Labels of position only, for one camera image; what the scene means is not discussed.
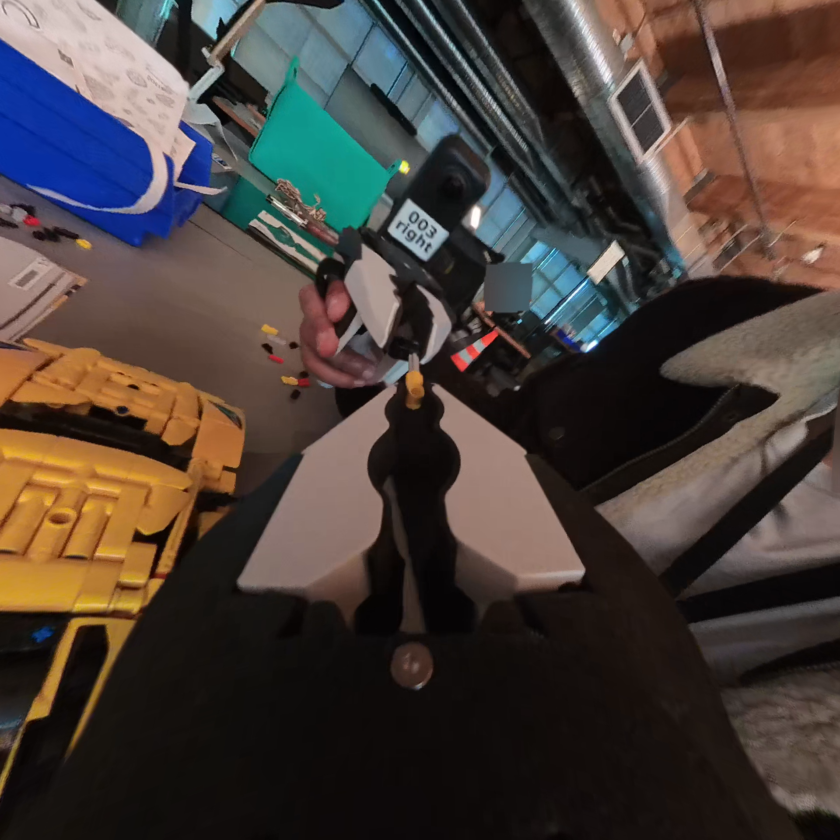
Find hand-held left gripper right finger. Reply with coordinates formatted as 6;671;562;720
430;385;586;606

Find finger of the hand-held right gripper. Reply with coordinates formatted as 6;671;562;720
343;253;404;349
409;294;456;366

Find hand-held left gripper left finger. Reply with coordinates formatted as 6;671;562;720
238;389;403;619

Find yellow brick toy car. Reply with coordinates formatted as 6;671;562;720
0;338;247;775

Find person's right forearm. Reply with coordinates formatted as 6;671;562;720
453;341;723;490

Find wooden desk lamp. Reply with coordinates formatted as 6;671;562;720
190;0;342;99

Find person's right hand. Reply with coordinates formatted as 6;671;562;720
297;280;389;389

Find orange traffic cone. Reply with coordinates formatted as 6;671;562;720
451;330;500;373

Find teal printed booklet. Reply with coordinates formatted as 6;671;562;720
248;210;336;260

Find yellow and black loose bricks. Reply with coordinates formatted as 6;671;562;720
260;323;311;401

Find teal plastic bin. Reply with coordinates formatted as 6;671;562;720
223;59;401;231

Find white air vent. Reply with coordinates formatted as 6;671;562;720
607;60;673;165

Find cream hoodie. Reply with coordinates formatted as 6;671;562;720
597;420;840;683

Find cluster of tiny pin pieces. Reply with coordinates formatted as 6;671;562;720
0;202;93;250

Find open instruction booklet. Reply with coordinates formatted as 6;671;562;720
0;236;88;342

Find blue plastic bin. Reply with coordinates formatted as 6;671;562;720
0;39;214;247

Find patterned white paper bag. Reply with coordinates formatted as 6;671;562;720
0;0;227;214

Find silver air duct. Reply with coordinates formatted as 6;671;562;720
525;0;683;263

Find black drawcord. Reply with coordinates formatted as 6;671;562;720
659;420;840;624

